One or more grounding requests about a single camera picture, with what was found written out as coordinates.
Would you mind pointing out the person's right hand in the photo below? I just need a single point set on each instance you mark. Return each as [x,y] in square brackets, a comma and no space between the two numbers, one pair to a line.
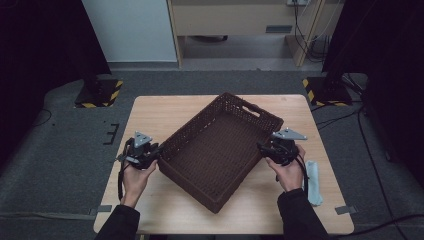
[290,175]

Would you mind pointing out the white panel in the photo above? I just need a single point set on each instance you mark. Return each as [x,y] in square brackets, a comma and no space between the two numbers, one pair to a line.
[133,30]

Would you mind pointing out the black yellow striped stand base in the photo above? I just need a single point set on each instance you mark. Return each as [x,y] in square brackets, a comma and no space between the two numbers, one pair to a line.
[98,93]
[328,93]

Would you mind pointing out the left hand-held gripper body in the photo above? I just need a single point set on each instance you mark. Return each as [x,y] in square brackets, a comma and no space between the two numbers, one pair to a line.
[140,155]

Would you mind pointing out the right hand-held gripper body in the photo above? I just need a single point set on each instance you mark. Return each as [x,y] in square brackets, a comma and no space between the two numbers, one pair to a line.
[283,151]

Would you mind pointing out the person's left hand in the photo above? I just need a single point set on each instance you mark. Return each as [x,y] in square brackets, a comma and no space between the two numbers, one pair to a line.
[135,181]

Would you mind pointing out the grey tape strip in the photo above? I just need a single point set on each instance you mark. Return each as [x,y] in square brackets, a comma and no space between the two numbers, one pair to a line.
[346,210]
[101,209]

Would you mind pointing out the light blue cloth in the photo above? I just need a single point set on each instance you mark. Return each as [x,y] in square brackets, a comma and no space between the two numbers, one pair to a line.
[314,183]

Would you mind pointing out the brown woven basket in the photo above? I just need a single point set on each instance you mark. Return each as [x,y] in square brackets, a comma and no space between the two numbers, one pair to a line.
[216,156]

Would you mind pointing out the beige wooden cabinet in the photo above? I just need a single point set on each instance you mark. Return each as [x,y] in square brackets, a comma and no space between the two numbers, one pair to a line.
[233,20]

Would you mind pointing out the dark curtain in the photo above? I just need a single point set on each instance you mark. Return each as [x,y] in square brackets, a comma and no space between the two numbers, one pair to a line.
[40,50]
[393,66]

